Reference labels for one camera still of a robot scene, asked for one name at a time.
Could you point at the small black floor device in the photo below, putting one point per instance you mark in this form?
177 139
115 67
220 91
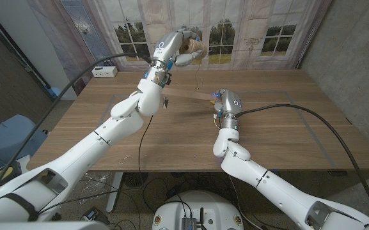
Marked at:
93 214

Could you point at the black round floor fan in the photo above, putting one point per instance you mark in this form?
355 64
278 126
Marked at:
135 179

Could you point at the printed window backdrop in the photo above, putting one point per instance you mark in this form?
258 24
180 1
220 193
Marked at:
235 19

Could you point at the clear plastic bag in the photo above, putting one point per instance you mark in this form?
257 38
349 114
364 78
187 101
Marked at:
96 188

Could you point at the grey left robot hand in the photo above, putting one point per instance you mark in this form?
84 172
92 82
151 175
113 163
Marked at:
166 46

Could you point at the blue plastic bin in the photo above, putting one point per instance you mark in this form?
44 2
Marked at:
11 137

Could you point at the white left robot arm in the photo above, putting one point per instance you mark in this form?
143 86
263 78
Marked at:
120 124

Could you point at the jute twine spool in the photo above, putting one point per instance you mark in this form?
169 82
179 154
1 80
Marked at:
193 46

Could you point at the black and yellow foot pedal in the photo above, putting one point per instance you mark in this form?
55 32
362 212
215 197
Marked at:
10 171

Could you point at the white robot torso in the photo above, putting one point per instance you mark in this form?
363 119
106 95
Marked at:
200 204

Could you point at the white table leg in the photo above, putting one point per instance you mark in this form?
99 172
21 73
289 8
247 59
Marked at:
114 191

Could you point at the wooden hanger with metal clips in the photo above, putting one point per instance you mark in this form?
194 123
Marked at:
187 94

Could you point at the white power box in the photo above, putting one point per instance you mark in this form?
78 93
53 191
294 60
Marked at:
104 72

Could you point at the white robot head rim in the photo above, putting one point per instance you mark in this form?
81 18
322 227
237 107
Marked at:
43 226

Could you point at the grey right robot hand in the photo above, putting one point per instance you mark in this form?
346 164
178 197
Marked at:
230 103

